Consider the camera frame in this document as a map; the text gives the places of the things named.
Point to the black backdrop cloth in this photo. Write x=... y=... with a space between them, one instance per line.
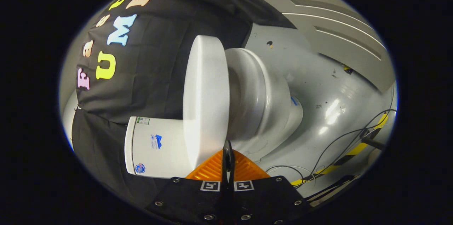
x=159 y=58

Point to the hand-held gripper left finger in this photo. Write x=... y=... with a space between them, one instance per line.
x=191 y=200

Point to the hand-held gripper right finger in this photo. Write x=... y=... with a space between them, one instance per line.
x=265 y=200

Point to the white toilet lid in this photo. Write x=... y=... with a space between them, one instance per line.
x=205 y=101

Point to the yellow black floor tape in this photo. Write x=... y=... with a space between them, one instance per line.
x=357 y=149

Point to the white ceramic toilet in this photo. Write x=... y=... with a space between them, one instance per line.
x=262 y=104

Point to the white drawer cabinet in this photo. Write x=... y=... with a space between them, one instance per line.
x=336 y=30

